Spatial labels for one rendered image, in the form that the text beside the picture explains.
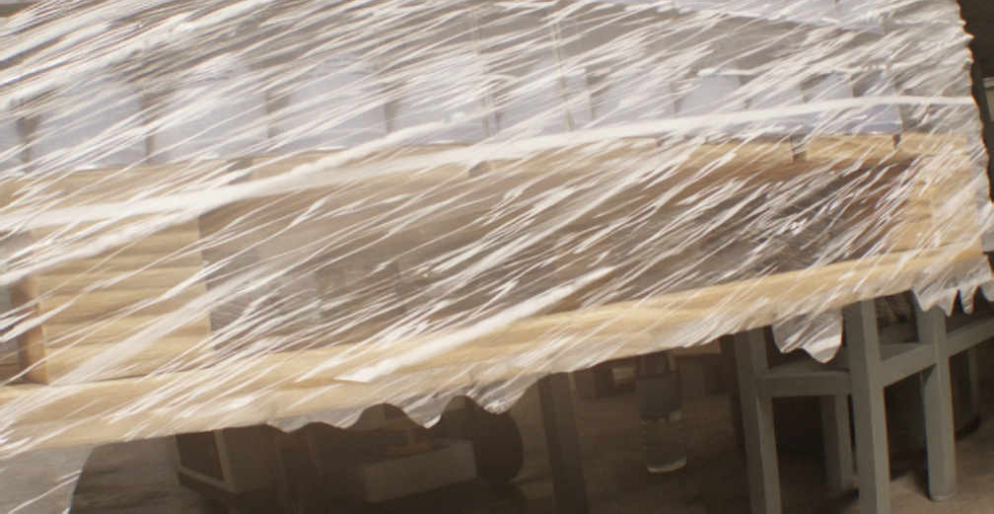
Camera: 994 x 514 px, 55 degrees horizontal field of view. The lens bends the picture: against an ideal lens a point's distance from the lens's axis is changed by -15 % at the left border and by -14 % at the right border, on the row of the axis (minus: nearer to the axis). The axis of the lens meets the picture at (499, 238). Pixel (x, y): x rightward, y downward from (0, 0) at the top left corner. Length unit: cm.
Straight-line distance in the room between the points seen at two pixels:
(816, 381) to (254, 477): 125
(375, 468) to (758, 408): 86
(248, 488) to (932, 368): 141
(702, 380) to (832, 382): 169
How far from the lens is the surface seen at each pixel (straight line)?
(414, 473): 223
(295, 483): 221
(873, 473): 152
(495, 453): 243
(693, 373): 322
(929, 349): 163
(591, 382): 359
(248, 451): 231
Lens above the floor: 49
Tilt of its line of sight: 1 degrees up
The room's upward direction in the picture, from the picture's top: 9 degrees counter-clockwise
